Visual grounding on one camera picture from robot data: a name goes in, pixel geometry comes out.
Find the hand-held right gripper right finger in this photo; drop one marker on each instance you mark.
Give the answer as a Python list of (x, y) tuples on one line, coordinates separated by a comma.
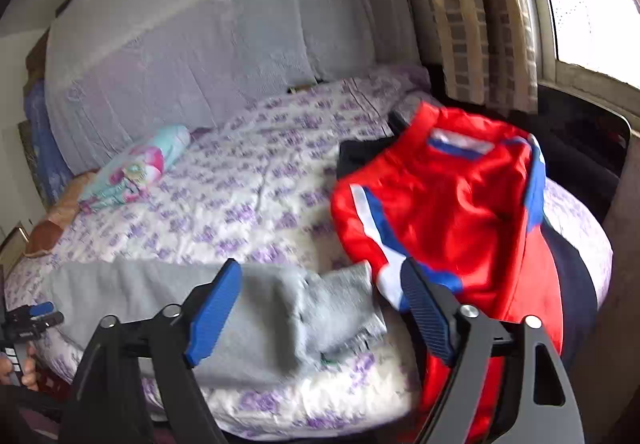
[(429, 319)]

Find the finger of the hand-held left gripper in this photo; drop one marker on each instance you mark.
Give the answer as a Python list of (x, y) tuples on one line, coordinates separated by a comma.
[(50, 319), (41, 308)]

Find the bed with purple floral sheet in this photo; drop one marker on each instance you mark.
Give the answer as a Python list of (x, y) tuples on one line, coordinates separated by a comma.
[(240, 194)]

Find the blue cloth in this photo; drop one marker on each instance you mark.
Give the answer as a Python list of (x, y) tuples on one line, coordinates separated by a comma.
[(44, 144)]

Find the dark furniture board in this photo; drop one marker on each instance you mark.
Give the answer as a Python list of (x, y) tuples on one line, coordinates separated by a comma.
[(580, 139)]

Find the brick pattern curtain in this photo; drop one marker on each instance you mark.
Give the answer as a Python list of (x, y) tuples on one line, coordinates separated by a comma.
[(470, 9)]

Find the black garment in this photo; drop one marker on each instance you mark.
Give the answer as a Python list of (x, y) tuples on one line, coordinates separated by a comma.
[(362, 157)]

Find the teal printed pillow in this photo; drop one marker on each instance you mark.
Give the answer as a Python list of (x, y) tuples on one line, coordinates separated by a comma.
[(137, 167)]

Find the orange brown pillow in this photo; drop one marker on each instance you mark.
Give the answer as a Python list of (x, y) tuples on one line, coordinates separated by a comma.
[(60, 214)]

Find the grey pants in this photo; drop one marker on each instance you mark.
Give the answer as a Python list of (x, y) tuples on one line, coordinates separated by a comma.
[(280, 319)]

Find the person's left hand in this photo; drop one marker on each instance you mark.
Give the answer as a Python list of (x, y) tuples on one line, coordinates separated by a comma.
[(29, 369)]

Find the white lace cover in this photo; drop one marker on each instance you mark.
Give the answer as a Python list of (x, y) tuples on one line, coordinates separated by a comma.
[(200, 49)]

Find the red white blue jacket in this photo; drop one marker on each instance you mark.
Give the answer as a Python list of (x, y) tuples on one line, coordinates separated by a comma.
[(450, 204)]

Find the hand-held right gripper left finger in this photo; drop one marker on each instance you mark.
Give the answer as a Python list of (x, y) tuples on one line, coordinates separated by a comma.
[(214, 311)]

